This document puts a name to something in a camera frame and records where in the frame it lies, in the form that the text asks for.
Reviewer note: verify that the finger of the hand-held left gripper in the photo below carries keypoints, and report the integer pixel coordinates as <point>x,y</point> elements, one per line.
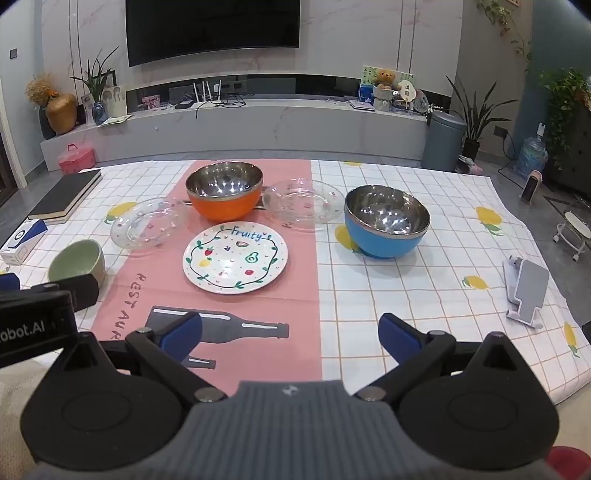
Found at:
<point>8,282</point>
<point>81,291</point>

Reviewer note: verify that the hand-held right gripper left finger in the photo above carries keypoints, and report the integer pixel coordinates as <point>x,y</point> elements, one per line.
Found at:
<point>182,334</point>

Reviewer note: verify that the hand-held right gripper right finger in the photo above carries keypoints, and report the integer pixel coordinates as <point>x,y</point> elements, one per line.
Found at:
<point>397,337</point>

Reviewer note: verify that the green ceramic bowl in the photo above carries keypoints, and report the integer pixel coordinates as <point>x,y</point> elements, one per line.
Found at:
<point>74,259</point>

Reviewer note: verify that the white fruit print plate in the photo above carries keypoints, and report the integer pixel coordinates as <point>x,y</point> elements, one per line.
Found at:
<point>231,267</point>

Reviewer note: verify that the blue steel bowl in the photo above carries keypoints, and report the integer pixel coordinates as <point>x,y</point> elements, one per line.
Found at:
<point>383,244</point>

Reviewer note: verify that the clear glass floral plate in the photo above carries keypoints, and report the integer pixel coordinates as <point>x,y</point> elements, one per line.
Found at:
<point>304,203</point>
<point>147,226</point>

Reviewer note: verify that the orange steel bowl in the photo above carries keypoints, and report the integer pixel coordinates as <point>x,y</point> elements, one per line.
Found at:
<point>221,207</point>

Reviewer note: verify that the checked lemon print tablecloth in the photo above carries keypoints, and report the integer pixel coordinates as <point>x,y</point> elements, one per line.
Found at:
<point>415,300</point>

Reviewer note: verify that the blue and white box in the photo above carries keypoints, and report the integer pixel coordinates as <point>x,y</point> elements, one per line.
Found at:
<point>23,240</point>

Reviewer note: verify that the black hardcover book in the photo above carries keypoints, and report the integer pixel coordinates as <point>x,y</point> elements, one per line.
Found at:
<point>64,191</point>

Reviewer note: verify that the dark wooden cabinet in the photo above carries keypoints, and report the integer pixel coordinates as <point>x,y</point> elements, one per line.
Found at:
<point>7,170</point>

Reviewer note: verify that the pink storage basket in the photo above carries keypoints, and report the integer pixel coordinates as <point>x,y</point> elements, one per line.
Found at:
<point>76,159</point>

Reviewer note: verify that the white grey phone stand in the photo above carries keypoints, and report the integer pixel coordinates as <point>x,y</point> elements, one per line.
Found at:
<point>531,288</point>

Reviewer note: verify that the green paper sheets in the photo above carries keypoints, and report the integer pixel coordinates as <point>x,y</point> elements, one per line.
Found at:
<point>115,120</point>

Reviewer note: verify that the gold vase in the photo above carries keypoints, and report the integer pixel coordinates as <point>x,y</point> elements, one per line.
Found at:
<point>61,114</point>

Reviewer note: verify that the green plant in blue vase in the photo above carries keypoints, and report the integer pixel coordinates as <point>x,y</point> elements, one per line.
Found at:
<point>99,110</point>

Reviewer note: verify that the white picture card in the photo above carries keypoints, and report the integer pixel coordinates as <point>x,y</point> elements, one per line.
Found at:
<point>115,101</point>

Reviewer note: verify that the dried yellow flowers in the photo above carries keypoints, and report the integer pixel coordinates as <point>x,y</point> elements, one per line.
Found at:
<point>40,88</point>

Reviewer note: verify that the grey trash bin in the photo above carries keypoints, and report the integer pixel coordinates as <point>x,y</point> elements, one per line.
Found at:
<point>442,143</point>

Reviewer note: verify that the pink photo card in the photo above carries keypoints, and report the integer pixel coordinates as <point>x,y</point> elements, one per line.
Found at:
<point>150,102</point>

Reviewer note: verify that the white rolling stool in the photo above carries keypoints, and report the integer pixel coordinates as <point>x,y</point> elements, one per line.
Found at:
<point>575,226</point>

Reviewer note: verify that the tall potted plant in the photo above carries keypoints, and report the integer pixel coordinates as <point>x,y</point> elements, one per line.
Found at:
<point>472,134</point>

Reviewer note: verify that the blue water jug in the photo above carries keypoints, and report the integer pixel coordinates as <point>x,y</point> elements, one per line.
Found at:
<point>531,159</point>

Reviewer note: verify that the white router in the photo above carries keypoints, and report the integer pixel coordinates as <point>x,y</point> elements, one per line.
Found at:
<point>205,102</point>

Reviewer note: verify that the small blue box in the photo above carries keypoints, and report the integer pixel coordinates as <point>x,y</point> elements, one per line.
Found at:
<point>366,93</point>

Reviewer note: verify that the green poster card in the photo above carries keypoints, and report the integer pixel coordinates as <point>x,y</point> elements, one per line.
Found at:
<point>406,81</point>

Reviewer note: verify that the brown teddy bear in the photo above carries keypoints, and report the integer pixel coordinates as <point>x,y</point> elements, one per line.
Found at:
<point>386,79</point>

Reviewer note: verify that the black television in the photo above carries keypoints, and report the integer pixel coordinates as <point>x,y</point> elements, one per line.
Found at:
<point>207,27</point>

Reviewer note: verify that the leafy green bush plant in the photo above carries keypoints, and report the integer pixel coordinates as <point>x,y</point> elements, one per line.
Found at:
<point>565,97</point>

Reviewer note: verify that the hanging vine plant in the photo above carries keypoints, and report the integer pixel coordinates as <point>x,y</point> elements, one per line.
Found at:
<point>505,23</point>

